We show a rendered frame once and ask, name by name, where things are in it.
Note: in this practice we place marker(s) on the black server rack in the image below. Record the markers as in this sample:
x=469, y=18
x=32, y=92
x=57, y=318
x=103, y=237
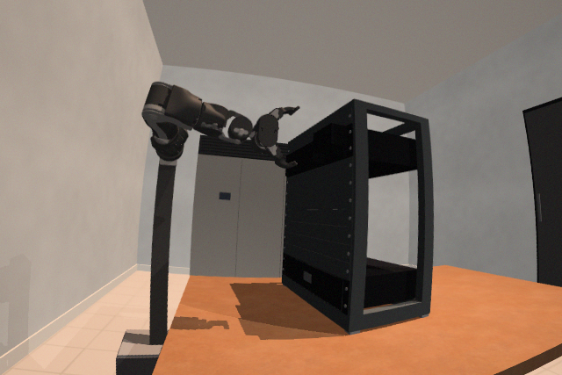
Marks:
x=325, y=264

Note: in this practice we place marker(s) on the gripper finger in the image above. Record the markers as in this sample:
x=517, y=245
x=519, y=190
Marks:
x=278, y=112
x=275, y=152

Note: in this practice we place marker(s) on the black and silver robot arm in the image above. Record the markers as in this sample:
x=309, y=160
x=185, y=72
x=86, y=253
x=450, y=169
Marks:
x=171, y=104

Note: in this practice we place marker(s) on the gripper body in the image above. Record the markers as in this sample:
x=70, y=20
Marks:
x=266, y=133

